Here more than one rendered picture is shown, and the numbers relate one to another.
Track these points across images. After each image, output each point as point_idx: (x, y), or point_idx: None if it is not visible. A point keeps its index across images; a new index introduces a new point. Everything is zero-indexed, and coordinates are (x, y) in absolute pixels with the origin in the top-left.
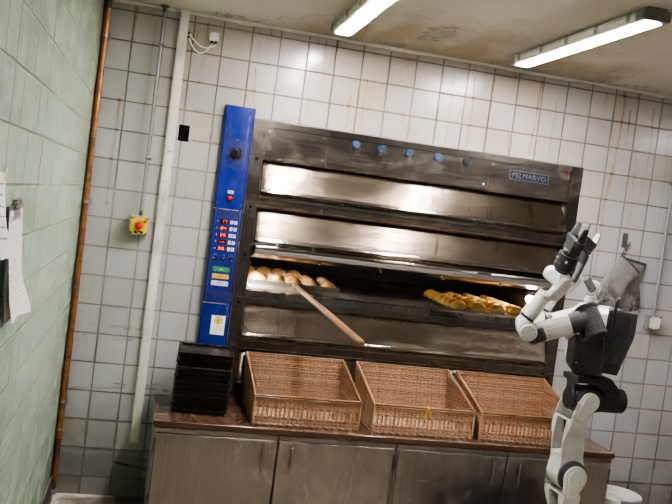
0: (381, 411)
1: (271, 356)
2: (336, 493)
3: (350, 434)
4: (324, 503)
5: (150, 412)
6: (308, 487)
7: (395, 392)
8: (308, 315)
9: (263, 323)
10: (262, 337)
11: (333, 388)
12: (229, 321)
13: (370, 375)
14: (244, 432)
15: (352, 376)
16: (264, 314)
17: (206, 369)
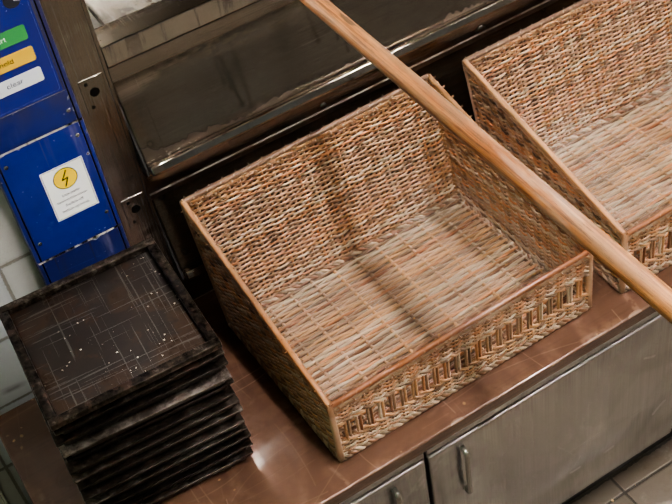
0: (641, 239)
1: (250, 175)
2: (573, 448)
3: (589, 341)
4: (551, 477)
5: (1, 445)
6: (513, 479)
7: (572, 82)
8: (300, 10)
9: (190, 104)
10: (209, 149)
11: (429, 157)
12: (98, 161)
13: (506, 76)
14: (341, 502)
15: (454, 91)
16: (180, 77)
17: (156, 413)
